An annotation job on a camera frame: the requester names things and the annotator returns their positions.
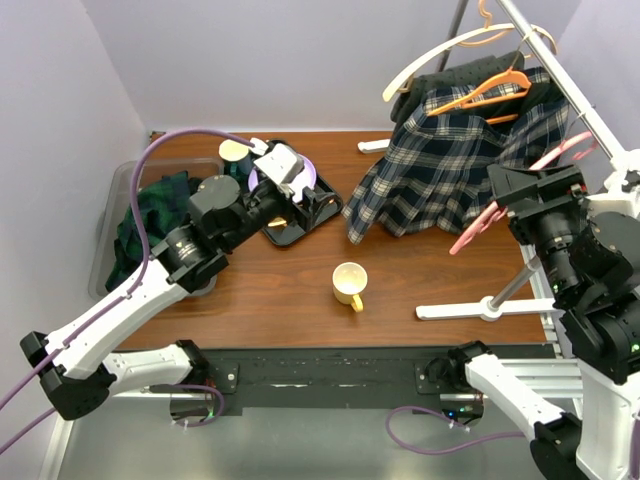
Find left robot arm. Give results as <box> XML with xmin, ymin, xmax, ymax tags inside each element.
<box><xmin>20</xmin><ymin>175</ymin><xmax>341</xmax><ymax>420</ymax></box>

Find green plaid skirt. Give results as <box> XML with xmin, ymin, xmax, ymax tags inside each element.
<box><xmin>105</xmin><ymin>171</ymin><xmax>203</xmax><ymax>292</ymax></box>

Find dark teal cup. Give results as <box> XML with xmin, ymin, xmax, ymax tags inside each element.
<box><xmin>218</xmin><ymin>140</ymin><xmax>253</xmax><ymax>178</ymax></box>

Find orange hanger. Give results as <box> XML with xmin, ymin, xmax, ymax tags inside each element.
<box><xmin>428</xmin><ymin>68</ymin><xmax>532</xmax><ymax>117</ymax></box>

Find black tray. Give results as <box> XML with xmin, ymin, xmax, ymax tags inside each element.
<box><xmin>236</xmin><ymin>138</ymin><xmax>343</xmax><ymax>247</ymax></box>

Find clothes rack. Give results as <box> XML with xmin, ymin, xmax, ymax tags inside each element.
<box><xmin>357</xmin><ymin>0</ymin><xmax>640</xmax><ymax>322</ymax></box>

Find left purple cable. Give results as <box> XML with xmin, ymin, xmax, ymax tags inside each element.
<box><xmin>0</xmin><ymin>127</ymin><xmax>264</xmax><ymax>456</ymax></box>

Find purple cable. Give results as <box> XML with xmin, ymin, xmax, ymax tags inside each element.
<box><xmin>384</xmin><ymin>405</ymin><xmax>531</xmax><ymax>455</ymax></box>
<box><xmin>0</xmin><ymin>127</ymin><xmax>264</xmax><ymax>456</ymax></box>

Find pink hanger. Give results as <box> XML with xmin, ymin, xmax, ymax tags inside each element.
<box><xmin>449</xmin><ymin>132</ymin><xmax>598</xmax><ymax>255</ymax></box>

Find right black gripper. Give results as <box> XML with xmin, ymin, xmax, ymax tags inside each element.
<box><xmin>485</xmin><ymin>157</ymin><xmax>592</xmax><ymax>297</ymax></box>

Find navy white plaid skirt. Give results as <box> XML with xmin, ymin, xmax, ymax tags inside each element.
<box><xmin>343</xmin><ymin>67</ymin><xmax>569</xmax><ymax>245</ymax></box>

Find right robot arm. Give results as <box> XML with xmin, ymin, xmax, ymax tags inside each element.
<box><xmin>426</xmin><ymin>165</ymin><xmax>639</xmax><ymax>479</ymax></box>

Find gold knife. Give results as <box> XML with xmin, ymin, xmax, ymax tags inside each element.
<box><xmin>267</xmin><ymin>217</ymin><xmax>289</xmax><ymax>229</ymax></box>

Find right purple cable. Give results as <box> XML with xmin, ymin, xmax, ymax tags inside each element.
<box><xmin>384</xmin><ymin>405</ymin><xmax>531</xmax><ymax>455</ymax></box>

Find tan thin hanger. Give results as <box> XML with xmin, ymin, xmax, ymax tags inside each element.
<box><xmin>459</xmin><ymin>0</ymin><xmax>559</xmax><ymax>56</ymax></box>

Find yellow mug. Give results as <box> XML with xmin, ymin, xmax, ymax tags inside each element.
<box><xmin>332</xmin><ymin>262</ymin><xmax>368</xmax><ymax>313</ymax></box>

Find purple plate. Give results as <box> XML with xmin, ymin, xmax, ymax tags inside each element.
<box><xmin>247</xmin><ymin>155</ymin><xmax>317</xmax><ymax>203</ymax></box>

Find clear plastic bin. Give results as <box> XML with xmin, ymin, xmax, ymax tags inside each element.
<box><xmin>88</xmin><ymin>157</ymin><xmax>223</xmax><ymax>301</ymax></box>

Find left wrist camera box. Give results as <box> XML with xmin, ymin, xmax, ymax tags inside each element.
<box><xmin>249</xmin><ymin>143</ymin><xmax>307</xmax><ymax>196</ymax></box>

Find white wooden hanger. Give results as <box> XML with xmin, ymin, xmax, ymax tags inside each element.
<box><xmin>382</xmin><ymin>22</ymin><xmax>519</xmax><ymax>103</ymax></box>

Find dark dotted garment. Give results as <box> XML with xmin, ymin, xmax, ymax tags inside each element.
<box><xmin>390</xmin><ymin>51</ymin><xmax>525</xmax><ymax>127</ymax></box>

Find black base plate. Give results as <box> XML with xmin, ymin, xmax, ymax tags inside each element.
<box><xmin>169</xmin><ymin>344</ymin><xmax>486</xmax><ymax>419</ymax></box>

